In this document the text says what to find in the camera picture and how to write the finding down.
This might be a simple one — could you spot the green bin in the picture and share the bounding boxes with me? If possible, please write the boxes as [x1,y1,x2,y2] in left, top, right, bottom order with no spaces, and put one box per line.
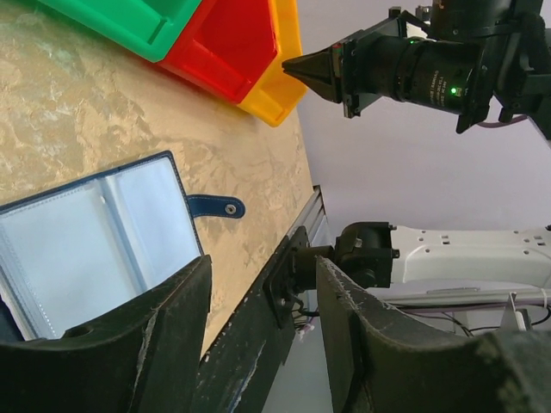
[43,0,200,63]

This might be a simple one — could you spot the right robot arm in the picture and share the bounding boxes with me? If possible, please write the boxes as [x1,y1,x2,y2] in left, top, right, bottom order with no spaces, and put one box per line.
[282,1,550,288]

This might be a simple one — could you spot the orange bin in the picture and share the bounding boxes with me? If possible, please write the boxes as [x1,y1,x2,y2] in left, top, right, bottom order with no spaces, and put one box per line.
[237,0,306,127]

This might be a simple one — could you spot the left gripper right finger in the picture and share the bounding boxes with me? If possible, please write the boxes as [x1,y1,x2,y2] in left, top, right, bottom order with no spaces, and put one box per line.
[316,258,550,412]

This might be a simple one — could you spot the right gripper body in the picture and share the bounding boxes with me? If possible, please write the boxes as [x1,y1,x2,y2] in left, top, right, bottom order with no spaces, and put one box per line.
[331,16,426,119]

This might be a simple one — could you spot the red bin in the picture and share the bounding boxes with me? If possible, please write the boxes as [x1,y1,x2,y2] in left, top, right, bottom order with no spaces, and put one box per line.
[158,0,276,104]

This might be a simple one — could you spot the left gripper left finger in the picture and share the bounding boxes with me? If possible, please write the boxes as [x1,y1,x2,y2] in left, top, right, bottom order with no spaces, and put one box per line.
[1,256,212,412]

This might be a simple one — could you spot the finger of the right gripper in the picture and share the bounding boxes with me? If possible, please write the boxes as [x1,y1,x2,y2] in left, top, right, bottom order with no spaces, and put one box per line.
[284,71,338,103]
[282,47,335,77]

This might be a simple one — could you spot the blue card holder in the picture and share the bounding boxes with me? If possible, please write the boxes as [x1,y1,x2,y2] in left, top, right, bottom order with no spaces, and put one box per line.
[1,151,246,342]

